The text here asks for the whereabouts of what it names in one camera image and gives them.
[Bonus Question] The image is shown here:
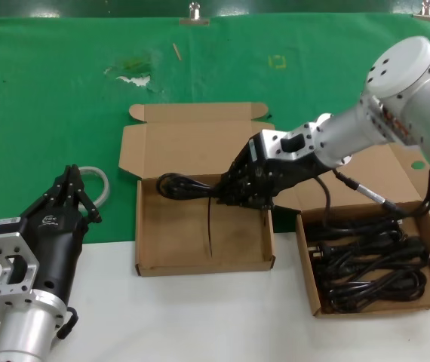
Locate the open cardboard box round hole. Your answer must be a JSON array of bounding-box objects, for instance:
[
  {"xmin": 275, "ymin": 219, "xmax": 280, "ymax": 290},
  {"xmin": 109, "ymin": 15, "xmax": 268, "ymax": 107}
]
[{"xmin": 118, "ymin": 102, "xmax": 277, "ymax": 278}]

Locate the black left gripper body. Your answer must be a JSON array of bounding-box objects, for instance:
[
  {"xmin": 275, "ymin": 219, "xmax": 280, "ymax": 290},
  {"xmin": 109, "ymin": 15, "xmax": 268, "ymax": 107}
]
[{"xmin": 0, "ymin": 203, "xmax": 88, "ymax": 302}]

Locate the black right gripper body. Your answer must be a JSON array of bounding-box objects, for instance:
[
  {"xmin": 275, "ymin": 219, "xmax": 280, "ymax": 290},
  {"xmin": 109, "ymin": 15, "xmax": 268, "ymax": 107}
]
[{"xmin": 233, "ymin": 131, "xmax": 320, "ymax": 199}]

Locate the metal binder clip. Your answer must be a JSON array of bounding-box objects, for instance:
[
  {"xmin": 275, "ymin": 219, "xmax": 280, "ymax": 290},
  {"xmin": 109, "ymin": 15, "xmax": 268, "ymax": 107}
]
[
  {"xmin": 413, "ymin": 0, "xmax": 430, "ymax": 22},
  {"xmin": 179, "ymin": 2, "xmax": 210, "ymax": 26}
]

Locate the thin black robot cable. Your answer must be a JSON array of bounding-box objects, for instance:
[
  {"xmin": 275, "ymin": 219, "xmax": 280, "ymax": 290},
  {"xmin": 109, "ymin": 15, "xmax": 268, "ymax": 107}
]
[{"xmin": 312, "ymin": 175, "xmax": 333, "ymax": 227}]

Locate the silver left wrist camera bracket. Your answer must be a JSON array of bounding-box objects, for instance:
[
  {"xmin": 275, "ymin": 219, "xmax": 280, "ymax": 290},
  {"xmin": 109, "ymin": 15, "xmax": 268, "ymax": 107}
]
[{"xmin": 259, "ymin": 126, "xmax": 317, "ymax": 162}]

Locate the black power cable bundle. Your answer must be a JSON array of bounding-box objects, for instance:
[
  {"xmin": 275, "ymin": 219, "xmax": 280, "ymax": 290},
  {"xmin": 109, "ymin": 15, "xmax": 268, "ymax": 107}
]
[
  {"xmin": 310, "ymin": 241, "xmax": 430, "ymax": 267},
  {"xmin": 318, "ymin": 263, "xmax": 429, "ymax": 314},
  {"xmin": 303, "ymin": 220, "xmax": 404, "ymax": 244}
]

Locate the black power cable with tie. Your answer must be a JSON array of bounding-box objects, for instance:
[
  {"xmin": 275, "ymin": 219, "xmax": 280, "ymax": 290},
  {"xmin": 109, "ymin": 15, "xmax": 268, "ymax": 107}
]
[{"xmin": 156, "ymin": 172, "xmax": 224, "ymax": 258}]

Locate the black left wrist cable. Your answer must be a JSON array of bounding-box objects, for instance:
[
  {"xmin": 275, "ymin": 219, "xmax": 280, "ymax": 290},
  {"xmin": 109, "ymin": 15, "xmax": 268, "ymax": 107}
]
[{"xmin": 57, "ymin": 306, "xmax": 79, "ymax": 340}]

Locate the black cable with silver connector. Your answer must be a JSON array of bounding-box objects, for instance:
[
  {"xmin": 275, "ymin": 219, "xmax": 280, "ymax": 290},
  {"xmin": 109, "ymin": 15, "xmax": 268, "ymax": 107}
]
[{"xmin": 331, "ymin": 167, "xmax": 430, "ymax": 219}]

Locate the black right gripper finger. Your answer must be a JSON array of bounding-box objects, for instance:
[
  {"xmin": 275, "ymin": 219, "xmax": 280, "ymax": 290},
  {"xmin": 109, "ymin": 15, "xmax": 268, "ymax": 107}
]
[
  {"xmin": 213, "ymin": 164, "xmax": 256, "ymax": 201},
  {"xmin": 218, "ymin": 180, "xmax": 275, "ymax": 210}
]

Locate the open cardboard box oval hole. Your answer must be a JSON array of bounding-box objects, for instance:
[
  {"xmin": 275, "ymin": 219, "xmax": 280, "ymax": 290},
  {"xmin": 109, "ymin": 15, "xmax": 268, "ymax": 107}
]
[{"xmin": 271, "ymin": 141, "xmax": 430, "ymax": 320}]

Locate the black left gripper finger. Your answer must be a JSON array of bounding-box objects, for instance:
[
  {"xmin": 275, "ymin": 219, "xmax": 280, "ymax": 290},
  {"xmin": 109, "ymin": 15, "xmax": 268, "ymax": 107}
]
[
  {"xmin": 69, "ymin": 164, "xmax": 103, "ymax": 225},
  {"xmin": 24, "ymin": 164, "xmax": 75, "ymax": 216}
]

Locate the green table cloth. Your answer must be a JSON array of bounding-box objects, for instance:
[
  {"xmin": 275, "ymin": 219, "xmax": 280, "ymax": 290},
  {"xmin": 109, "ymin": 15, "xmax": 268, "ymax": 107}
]
[{"xmin": 0, "ymin": 13, "xmax": 430, "ymax": 246}]

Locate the clear tape roll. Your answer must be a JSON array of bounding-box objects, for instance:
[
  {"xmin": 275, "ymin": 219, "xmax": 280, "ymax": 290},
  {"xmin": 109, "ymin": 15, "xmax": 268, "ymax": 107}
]
[{"xmin": 77, "ymin": 165, "xmax": 109, "ymax": 209}]

